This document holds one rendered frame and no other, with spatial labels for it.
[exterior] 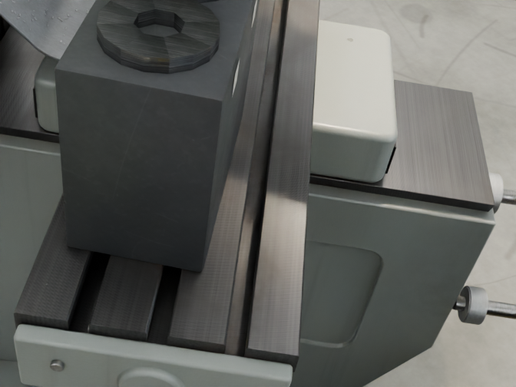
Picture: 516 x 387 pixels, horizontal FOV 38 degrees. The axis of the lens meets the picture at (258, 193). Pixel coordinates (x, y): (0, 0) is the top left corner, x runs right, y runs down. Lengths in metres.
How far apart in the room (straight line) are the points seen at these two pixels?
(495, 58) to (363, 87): 1.96
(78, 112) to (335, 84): 0.58
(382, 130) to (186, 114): 0.52
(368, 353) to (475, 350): 0.64
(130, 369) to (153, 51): 0.25
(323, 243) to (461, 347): 0.87
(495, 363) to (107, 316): 1.45
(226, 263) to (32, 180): 0.53
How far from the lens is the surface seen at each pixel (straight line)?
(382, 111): 1.04
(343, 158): 1.02
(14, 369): 1.52
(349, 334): 1.32
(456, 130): 1.21
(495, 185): 1.25
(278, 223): 0.69
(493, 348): 1.98
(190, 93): 0.51
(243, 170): 0.74
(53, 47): 0.98
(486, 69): 2.94
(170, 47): 0.53
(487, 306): 1.24
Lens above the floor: 1.48
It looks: 44 degrees down
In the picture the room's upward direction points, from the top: 10 degrees clockwise
